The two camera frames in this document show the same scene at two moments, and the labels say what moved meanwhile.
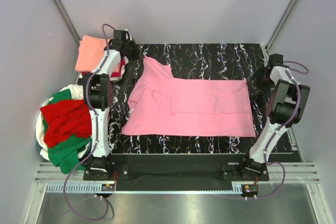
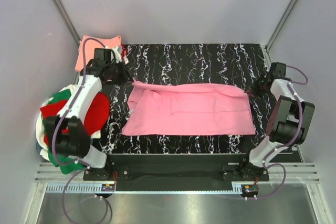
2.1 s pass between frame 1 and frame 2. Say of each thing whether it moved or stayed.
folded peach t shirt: stayed
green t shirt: stayed
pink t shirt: moved
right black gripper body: moved
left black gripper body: moved
